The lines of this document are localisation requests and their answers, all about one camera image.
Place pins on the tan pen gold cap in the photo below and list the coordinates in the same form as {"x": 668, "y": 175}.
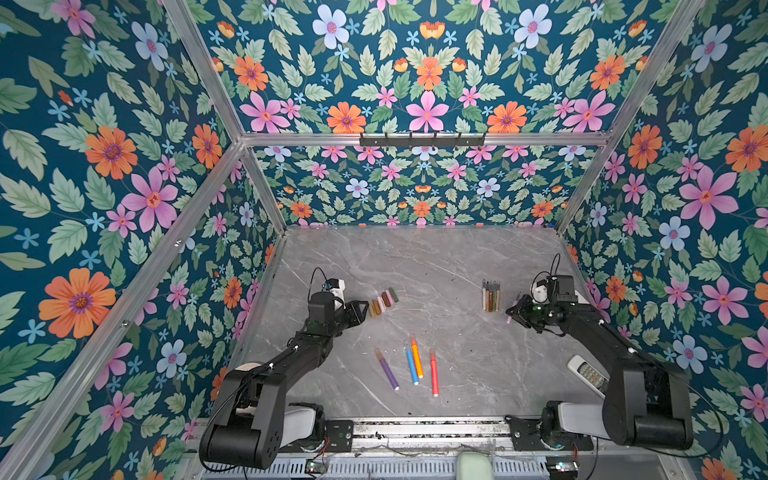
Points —
{"x": 496, "y": 296}

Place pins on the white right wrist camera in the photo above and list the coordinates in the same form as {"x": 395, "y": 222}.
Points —
{"x": 540, "y": 293}

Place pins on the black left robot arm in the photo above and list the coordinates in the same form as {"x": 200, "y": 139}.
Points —
{"x": 246, "y": 428}

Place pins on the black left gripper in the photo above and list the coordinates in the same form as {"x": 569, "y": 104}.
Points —
{"x": 355, "y": 317}

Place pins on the purple highlighter pen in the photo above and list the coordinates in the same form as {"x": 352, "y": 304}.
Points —
{"x": 387, "y": 369}

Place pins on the orange highlighter pen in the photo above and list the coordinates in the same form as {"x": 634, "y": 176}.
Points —
{"x": 416, "y": 358}

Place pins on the red highlighter pen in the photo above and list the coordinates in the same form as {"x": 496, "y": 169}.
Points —
{"x": 435, "y": 386}

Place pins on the black hook rail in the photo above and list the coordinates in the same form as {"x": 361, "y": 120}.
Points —
{"x": 409, "y": 140}

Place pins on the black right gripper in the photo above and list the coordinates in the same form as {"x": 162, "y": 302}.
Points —
{"x": 521, "y": 311}

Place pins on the pink pen gold cap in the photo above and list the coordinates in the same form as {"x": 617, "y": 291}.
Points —
{"x": 510, "y": 312}

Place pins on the blue highlighter pen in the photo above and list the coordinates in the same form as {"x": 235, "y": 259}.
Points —
{"x": 412, "y": 366}

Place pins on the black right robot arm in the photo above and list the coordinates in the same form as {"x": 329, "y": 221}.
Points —
{"x": 645, "y": 402}

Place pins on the pale green rounded object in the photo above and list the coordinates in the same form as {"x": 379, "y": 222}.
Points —
{"x": 473, "y": 466}

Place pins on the beige round clock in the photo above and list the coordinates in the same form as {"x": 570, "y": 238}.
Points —
{"x": 247, "y": 367}

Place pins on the white remote control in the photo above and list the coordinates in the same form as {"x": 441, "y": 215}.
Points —
{"x": 589, "y": 375}

